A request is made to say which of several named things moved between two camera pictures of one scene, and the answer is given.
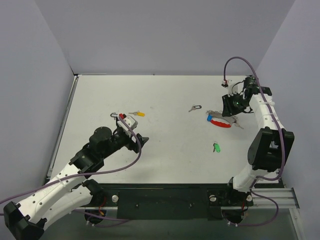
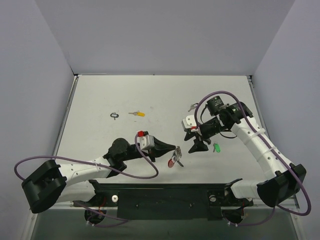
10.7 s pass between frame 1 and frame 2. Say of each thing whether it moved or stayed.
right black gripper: moved
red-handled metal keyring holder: moved
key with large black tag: stayed
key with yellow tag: stayed
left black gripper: moved
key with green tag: stayed
